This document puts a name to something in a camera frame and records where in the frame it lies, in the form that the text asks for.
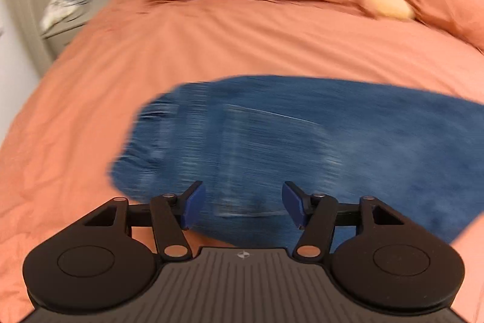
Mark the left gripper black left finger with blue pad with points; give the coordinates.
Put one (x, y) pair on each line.
(168, 215)

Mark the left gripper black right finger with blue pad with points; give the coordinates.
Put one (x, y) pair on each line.
(317, 215)

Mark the blue denim jeans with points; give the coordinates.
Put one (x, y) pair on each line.
(419, 152)

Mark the orange bed sheet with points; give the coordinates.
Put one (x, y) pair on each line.
(55, 157)

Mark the grey bedside table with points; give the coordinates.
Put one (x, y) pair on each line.
(62, 33)

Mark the white crumpled cloth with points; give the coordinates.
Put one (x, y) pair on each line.
(56, 11)

